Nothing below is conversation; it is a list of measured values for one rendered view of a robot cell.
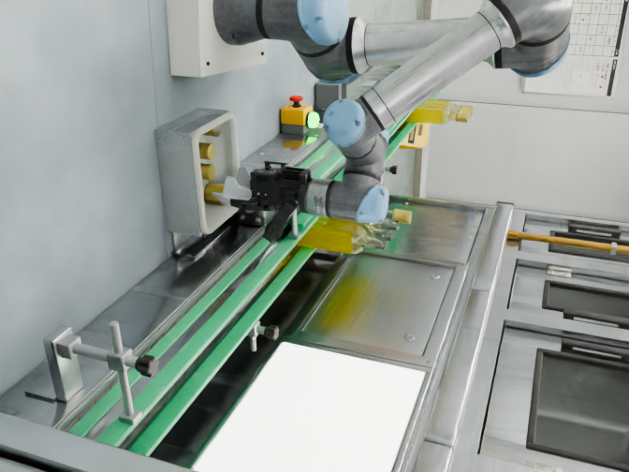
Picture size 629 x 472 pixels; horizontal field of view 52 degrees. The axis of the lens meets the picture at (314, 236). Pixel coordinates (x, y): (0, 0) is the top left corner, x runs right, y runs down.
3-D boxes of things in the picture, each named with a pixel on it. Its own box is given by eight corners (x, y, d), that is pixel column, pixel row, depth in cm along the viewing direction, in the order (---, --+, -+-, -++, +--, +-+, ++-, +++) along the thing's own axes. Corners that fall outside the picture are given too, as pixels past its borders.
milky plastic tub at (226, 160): (168, 232, 135) (205, 239, 132) (155, 128, 125) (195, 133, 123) (209, 201, 150) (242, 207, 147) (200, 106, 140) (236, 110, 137)
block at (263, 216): (236, 224, 151) (264, 228, 149) (233, 186, 147) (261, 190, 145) (243, 218, 154) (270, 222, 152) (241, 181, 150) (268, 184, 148)
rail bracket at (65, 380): (27, 403, 99) (153, 438, 91) (2, 309, 91) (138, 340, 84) (49, 383, 103) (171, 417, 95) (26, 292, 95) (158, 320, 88)
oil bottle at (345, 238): (280, 243, 161) (362, 257, 154) (279, 223, 159) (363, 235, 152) (288, 234, 166) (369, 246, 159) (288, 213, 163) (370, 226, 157)
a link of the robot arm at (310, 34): (272, -37, 124) (338, -35, 118) (297, 3, 136) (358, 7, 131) (255, 20, 122) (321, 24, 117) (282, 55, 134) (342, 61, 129)
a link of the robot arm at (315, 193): (337, 208, 133) (323, 225, 127) (316, 205, 135) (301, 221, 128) (337, 174, 130) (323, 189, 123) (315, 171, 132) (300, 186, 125)
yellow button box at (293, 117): (279, 132, 184) (303, 135, 181) (278, 106, 180) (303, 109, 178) (289, 125, 189) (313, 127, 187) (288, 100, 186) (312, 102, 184)
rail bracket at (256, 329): (215, 347, 136) (273, 361, 132) (212, 320, 133) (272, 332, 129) (224, 337, 140) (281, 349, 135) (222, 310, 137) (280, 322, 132)
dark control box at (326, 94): (314, 108, 207) (339, 110, 204) (314, 82, 203) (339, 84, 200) (322, 102, 213) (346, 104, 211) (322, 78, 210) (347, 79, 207)
